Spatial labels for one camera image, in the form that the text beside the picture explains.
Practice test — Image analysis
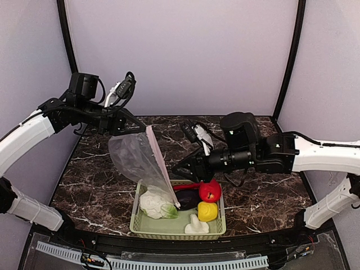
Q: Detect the black right frame post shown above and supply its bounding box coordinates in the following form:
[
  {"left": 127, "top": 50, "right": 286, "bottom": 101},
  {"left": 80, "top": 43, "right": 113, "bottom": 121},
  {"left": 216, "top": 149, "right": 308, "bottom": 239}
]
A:
[{"left": 272, "top": 0, "right": 307, "bottom": 123}]

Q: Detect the black frame post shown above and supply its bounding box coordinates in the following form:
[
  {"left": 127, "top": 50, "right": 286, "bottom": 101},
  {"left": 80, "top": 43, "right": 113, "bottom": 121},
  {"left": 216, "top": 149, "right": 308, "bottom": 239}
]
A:
[
  {"left": 56, "top": 0, "right": 78, "bottom": 73},
  {"left": 272, "top": 0, "right": 307, "bottom": 123}
]

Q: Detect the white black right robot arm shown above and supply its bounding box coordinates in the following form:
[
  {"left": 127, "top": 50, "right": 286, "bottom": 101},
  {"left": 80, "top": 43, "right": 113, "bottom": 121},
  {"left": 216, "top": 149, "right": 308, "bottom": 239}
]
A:
[{"left": 172, "top": 112, "right": 359, "bottom": 230}]

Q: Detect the white mushroom toy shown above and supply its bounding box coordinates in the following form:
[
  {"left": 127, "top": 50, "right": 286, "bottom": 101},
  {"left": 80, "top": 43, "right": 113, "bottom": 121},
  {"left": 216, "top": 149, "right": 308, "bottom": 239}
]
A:
[{"left": 184, "top": 214, "right": 209, "bottom": 235}]

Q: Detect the white cauliflower toy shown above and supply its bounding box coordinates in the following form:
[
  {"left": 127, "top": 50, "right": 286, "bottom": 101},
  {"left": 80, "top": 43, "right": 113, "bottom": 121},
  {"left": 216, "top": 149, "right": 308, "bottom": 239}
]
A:
[{"left": 139, "top": 186, "right": 179, "bottom": 219}]

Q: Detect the black left frame post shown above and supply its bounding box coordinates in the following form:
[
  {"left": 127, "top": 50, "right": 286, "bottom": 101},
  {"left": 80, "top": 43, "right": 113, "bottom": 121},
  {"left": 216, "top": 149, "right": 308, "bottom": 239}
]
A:
[{"left": 56, "top": 0, "right": 78, "bottom": 73}]

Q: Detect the purple eggplant toy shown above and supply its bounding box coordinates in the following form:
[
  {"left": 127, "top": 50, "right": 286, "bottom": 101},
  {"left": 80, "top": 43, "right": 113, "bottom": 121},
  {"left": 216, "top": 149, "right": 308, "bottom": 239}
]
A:
[{"left": 175, "top": 190, "right": 201, "bottom": 211}]

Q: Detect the red chili pepper toy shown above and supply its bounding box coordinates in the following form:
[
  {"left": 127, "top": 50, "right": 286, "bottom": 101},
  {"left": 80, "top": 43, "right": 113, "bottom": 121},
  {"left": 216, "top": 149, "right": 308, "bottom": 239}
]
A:
[{"left": 173, "top": 183, "right": 200, "bottom": 191}]

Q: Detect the white cable duct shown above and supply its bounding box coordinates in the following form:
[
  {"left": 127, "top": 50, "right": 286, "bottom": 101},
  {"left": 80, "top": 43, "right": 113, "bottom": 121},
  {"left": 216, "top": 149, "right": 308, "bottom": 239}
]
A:
[{"left": 35, "top": 241, "right": 269, "bottom": 269}]

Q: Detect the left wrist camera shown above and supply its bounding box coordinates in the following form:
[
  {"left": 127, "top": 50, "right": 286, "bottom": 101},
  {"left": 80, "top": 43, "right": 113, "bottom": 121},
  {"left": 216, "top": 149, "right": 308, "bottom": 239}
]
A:
[{"left": 104, "top": 71, "right": 136, "bottom": 109}]

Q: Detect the yellow bell pepper toy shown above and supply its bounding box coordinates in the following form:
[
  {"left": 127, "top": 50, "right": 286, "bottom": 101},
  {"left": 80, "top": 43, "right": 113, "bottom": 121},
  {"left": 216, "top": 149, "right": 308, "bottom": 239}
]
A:
[{"left": 197, "top": 201, "right": 218, "bottom": 222}]

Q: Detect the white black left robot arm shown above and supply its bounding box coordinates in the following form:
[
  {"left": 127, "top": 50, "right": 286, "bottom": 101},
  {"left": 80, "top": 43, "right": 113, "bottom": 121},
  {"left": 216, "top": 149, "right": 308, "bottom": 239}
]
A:
[{"left": 1, "top": 71, "right": 146, "bottom": 232}]

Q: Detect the green plastic basket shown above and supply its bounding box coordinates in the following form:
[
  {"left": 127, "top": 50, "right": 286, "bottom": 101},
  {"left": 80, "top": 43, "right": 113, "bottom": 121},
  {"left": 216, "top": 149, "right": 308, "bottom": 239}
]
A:
[{"left": 129, "top": 183, "right": 227, "bottom": 241}]

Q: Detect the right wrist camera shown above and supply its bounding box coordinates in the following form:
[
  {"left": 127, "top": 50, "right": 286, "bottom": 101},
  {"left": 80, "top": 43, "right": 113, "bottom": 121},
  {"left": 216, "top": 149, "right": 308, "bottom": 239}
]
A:
[{"left": 180, "top": 121, "right": 214, "bottom": 156}]

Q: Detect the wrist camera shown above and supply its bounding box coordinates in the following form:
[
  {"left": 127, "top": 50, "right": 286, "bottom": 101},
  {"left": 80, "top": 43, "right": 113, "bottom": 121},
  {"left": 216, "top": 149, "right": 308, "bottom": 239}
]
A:
[
  {"left": 180, "top": 121, "right": 214, "bottom": 156},
  {"left": 104, "top": 71, "right": 136, "bottom": 109}
]

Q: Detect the clear zip top bag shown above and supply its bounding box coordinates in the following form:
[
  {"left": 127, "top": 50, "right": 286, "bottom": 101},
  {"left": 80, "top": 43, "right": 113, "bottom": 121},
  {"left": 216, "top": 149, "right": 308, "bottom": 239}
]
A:
[{"left": 108, "top": 125, "right": 180, "bottom": 208}]

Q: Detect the black front rail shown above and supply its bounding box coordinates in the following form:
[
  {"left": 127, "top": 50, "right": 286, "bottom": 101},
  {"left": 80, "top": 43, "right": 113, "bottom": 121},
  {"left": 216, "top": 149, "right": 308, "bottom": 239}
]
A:
[{"left": 50, "top": 220, "right": 335, "bottom": 261}]

